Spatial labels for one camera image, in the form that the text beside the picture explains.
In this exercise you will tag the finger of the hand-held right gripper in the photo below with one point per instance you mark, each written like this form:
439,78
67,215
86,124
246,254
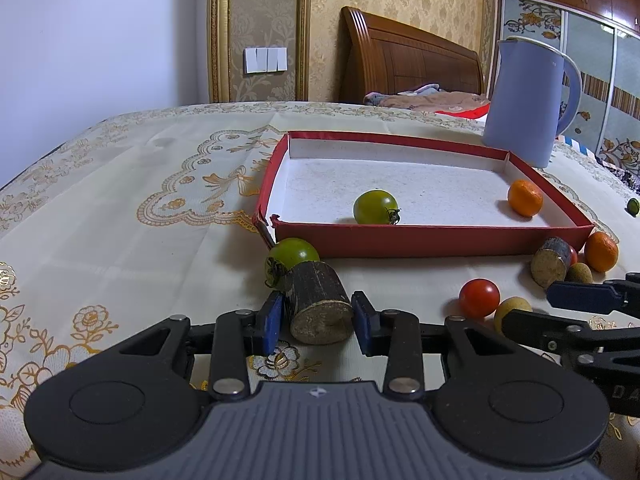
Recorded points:
575,296
522,327

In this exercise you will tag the red cloth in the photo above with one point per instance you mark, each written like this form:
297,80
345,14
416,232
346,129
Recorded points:
467,112

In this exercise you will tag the small red cherry tomato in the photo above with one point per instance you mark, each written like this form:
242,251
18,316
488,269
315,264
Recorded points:
573,257

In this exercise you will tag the brown blanket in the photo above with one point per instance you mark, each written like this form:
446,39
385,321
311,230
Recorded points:
450,100

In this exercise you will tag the gold framed wall panel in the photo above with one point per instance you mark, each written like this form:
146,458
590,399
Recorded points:
260,10

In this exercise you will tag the white light switch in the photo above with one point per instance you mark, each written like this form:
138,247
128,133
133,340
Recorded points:
265,59

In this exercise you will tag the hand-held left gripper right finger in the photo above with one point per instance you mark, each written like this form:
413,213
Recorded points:
362,322

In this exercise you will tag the small green lime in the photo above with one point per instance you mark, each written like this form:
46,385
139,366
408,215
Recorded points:
634,207

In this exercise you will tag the red cardboard box tray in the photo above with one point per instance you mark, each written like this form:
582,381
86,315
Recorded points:
425,180

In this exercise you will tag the orange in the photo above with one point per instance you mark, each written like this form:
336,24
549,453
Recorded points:
601,251
525,198

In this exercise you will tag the grey blue cloth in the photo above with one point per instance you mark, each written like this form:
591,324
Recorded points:
422,91

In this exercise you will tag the green tomato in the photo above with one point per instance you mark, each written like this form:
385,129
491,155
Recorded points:
372,206
294,252

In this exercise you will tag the wooden bed headboard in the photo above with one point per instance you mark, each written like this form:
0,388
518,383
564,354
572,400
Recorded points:
400,55

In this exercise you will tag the floral sliding door wardrobe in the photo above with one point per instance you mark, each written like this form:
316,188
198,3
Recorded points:
595,35

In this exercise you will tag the blue electric kettle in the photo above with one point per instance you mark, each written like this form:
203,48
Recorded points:
525,100

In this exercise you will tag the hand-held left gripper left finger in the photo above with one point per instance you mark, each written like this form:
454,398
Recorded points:
270,322

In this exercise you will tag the tan longan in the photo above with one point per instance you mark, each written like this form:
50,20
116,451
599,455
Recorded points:
580,274
510,306

